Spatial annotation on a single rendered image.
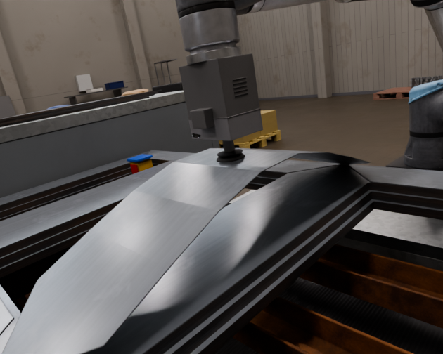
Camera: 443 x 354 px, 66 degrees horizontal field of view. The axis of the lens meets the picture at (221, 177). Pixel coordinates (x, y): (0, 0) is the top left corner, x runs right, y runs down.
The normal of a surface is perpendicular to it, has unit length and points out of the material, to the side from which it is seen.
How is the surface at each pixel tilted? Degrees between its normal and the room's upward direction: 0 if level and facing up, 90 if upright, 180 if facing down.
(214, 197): 14
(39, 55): 90
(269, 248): 0
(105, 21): 90
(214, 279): 0
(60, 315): 22
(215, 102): 90
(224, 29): 91
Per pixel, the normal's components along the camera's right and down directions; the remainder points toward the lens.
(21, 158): 0.70, 0.10
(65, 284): -0.42, -0.75
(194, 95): -0.74, 0.31
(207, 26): -0.07, 0.30
